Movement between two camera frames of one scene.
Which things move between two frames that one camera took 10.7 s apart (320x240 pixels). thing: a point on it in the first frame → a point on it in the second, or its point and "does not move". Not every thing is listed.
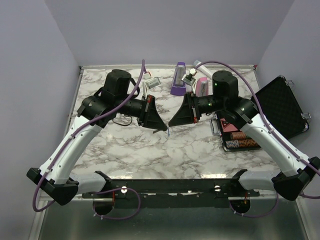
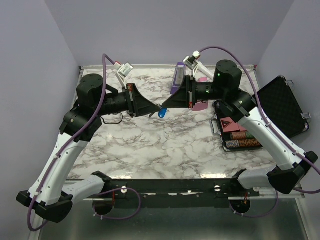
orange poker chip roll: x=238 y=136 does not move
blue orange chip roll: x=241 y=143 does not move
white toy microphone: x=202 y=68 does not move
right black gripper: x=186 y=114 → x=185 y=96
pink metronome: x=202 y=87 → x=199 y=105
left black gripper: x=152 y=119 → x=137 y=104
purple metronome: x=178 y=87 does not move
